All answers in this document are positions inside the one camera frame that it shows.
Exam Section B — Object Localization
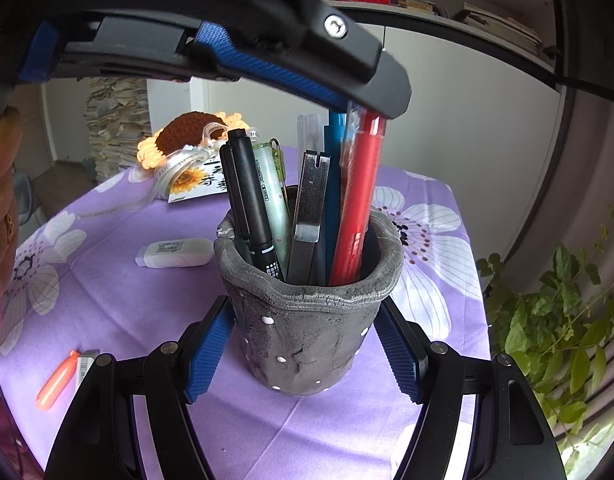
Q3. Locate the sunflower gift tag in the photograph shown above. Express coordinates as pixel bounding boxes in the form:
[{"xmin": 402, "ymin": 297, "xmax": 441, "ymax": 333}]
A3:
[{"xmin": 167, "ymin": 157, "xmax": 233, "ymax": 206}]

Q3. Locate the person's left hand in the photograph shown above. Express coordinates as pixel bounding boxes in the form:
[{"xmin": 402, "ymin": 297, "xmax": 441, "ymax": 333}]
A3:
[{"xmin": 0, "ymin": 107, "xmax": 24, "ymax": 307}]

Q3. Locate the small white labelled tube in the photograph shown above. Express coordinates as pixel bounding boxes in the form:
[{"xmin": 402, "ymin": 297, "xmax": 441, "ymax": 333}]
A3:
[{"xmin": 74, "ymin": 350, "xmax": 101, "ymax": 395}]

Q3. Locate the crocheted sunflower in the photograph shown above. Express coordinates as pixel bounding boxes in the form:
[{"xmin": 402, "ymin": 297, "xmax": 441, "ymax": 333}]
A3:
[{"xmin": 137, "ymin": 110, "xmax": 253, "ymax": 171}]

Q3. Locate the black marker pen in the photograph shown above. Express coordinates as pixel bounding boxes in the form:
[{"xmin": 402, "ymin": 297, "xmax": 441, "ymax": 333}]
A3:
[{"xmin": 226, "ymin": 128, "xmax": 286, "ymax": 283}]

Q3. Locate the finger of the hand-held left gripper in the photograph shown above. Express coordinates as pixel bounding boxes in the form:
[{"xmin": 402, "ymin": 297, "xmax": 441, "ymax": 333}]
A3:
[
  {"xmin": 17, "ymin": 11, "xmax": 349, "ymax": 112},
  {"xmin": 232, "ymin": 0, "xmax": 414, "ymax": 120}
]

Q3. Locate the green leafy plant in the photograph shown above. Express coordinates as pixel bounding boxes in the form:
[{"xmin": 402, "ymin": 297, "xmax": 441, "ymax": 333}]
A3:
[{"xmin": 477, "ymin": 145, "xmax": 614, "ymax": 461}]

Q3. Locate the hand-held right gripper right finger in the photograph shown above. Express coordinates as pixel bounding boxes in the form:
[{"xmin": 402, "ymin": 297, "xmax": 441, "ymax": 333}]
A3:
[{"xmin": 374, "ymin": 300, "xmax": 568, "ymax": 480}]

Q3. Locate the stack of papers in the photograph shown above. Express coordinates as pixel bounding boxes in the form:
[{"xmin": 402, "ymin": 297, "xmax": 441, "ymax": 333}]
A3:
[{"xmin": 84, "ymin": 77, "xmax": 153, "ymax": 181}]

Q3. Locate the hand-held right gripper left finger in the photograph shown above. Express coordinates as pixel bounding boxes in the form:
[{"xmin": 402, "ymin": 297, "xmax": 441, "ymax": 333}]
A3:
[{"xmin": 44, "ymin": 296, "xmax": 236, "ymax": 480}]

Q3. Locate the blue pen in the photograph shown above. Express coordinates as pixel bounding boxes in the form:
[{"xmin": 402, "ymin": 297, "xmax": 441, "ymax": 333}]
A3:
[{"xmin": 323, "ymin": 111, "xmax": 349, "ymax": 283}]

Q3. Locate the pale green highlighter pen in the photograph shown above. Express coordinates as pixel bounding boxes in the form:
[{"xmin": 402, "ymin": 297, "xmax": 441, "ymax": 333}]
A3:
[{"xmin": 252, "ymin": 138, "xmax": 294, "ymax": 273}]

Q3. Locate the white sheer ribbon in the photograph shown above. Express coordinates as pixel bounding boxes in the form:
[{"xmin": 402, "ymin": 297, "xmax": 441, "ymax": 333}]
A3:
[{"xmin": 80, "ymin": 125, "xmax": 260, "ymax": 218}]

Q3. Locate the translucent white pen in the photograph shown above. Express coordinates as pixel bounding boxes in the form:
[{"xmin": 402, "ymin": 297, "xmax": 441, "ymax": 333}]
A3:
[{"xmin": 297, "ymin": 114, "xmax": 327, "ymax": 156}]

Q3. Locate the pile of worn books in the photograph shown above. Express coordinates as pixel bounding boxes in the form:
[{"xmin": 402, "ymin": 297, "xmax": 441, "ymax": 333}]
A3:
[{"xmin": 456, "ymin": 2, "xmax": 544, "ymax": 57}]

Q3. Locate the grey clay pen holder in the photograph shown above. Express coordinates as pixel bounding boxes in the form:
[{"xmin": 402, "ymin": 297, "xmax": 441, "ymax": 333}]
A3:
[{"xmin": 214, "ymin": 185, "xmax": 405, "ymax": 398}]

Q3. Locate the white cabinet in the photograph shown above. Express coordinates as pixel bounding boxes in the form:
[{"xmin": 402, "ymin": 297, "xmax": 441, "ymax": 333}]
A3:
[{"xmin": 147, "ymin": 0, "xmax": 562, "ymax": 261}]

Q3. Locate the black metal clip pen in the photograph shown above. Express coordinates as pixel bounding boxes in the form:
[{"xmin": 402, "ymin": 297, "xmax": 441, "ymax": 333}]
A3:
[{"xmin": 286, "ymin": 150, "xmax": 333, "ymax": 286}]

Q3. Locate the orange highlighter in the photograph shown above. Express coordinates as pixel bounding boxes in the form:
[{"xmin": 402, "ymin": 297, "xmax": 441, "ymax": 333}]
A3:
[{"xmin": 36, "ymin": 350, "xmax": 81, "ymax": 411}]

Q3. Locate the purple floral tablecloth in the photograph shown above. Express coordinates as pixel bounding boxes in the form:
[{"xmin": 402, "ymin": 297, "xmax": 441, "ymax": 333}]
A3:
[{"xmin": 0, "ymin": 145, "xmax": 490, "ymax": 480}]

